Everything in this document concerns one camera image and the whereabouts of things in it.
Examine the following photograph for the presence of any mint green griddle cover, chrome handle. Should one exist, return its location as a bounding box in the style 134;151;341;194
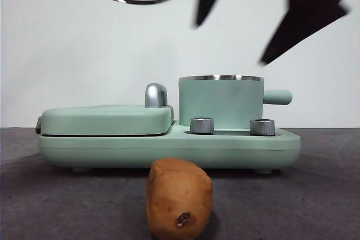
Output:
34;83;176;137

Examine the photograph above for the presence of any mint green breakfast machine base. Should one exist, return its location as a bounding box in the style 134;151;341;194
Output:
38;119;302;175

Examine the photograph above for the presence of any silver control knob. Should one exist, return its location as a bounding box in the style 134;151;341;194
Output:
190;116;215;135
249;118;276;137

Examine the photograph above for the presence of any mint green pot with handle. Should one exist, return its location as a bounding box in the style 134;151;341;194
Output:
178;74;294;129

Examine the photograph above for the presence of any brown potato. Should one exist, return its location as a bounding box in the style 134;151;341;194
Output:
146;158;214;240

